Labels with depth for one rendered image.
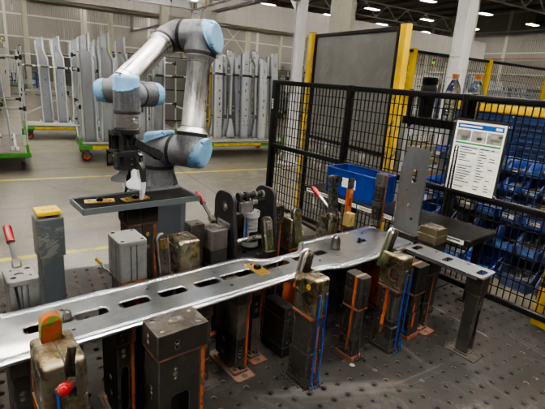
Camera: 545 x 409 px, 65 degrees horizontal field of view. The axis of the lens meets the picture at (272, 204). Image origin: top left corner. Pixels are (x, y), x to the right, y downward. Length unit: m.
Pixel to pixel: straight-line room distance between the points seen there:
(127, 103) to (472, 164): 1.35
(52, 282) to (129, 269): 0.26
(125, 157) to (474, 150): 1.35
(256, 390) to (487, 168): 1.23
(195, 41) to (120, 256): 0.82
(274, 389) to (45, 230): 0.78
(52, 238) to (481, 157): 1.57
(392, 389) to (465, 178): 0.95
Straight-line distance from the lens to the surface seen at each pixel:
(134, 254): 1.21
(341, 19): 9.07
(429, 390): 1.45
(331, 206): 1.65
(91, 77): 8.06
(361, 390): 1.40
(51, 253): 1.35
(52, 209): 1.33
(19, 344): 1.04
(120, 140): 1.32
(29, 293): 1.18
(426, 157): 1.72
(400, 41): 3.39
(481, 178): 1.93
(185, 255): 1.28
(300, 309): 1.24
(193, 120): 1.62
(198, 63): 1.64
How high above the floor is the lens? 1.55
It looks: 16 degrees down
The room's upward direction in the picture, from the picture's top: 4 degrees clockwise
